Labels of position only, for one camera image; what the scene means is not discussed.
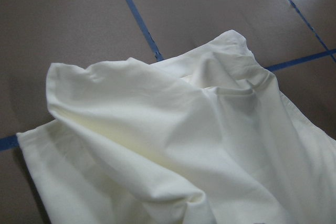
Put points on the cream long sleeve cat shirt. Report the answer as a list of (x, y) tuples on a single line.
[(204, 137)]

